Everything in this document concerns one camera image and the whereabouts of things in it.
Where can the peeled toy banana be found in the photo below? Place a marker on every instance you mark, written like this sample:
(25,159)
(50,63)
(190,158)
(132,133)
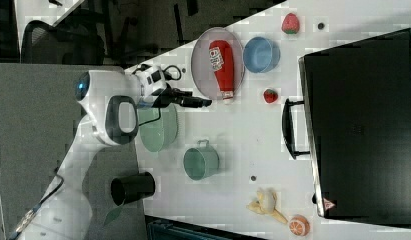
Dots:
(265,204)

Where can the red ketchup bottle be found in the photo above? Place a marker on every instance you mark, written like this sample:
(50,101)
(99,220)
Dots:
(222,63)

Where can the toy orange half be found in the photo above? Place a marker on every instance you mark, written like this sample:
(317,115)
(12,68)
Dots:
(299,225)

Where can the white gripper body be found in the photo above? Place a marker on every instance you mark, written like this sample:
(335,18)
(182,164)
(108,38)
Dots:
(154,90)

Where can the blue bowl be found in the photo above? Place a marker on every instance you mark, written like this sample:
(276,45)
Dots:
(261,55)

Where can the green colander basket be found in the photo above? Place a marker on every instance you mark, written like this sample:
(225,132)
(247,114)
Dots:
(158,128)

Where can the black office chair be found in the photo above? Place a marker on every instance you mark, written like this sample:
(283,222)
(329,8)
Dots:
(74,41)

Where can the small red toy strawberry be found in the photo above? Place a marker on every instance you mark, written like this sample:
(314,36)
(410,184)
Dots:
(270,96)

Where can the toaster oven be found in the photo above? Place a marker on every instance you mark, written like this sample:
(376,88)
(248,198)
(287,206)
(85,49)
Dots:
(357,103)

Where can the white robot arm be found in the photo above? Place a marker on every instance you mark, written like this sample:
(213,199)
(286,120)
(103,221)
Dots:
(111,100)

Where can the green mug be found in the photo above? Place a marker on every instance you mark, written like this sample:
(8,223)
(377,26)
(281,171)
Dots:
(201,162)

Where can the black cylinder mount near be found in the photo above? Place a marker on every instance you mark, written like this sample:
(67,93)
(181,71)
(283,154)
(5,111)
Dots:
(132,188)

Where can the large toy strawberry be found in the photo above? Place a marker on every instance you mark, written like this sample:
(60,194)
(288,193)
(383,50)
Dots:
(290,24)

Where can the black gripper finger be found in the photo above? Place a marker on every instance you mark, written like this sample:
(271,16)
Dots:
(193,102)
(180,93)

